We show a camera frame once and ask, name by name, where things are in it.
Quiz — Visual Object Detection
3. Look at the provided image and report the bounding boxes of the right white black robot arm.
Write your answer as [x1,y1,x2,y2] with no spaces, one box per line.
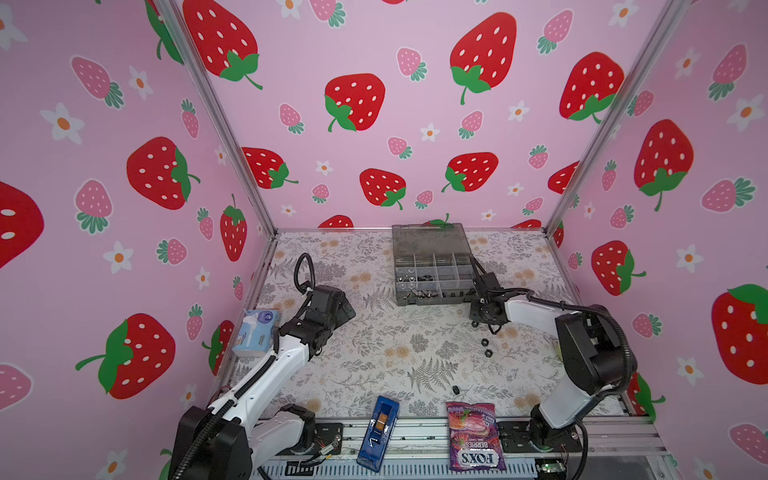
[470,257,637,451]

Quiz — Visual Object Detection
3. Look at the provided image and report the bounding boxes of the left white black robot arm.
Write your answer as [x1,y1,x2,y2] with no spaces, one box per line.
[167,285,355,479]

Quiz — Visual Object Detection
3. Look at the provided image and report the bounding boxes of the silver wing nuts in box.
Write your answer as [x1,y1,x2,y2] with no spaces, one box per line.
[406,289,434,299]

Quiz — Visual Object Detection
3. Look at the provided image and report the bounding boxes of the grey plastic compartment organizer box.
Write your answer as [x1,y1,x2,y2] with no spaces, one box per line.
[392,221,475,306]

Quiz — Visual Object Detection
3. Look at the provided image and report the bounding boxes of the blue white tissue pack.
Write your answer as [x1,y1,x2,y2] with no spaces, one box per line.
[232,309,280,358]

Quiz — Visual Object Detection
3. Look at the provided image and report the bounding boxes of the blue rectangular plastic box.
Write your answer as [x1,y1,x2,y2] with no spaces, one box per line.
[356,396,400,473]

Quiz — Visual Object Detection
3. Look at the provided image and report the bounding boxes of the purple Fox's candy bag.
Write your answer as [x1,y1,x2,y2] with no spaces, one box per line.
[446,402,506,472]

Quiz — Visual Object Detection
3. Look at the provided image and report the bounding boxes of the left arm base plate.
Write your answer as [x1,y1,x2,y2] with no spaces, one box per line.
[297,422,344,457]

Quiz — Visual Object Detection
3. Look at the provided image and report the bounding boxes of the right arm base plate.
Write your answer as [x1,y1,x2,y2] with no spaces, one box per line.
[498,420,583,454]

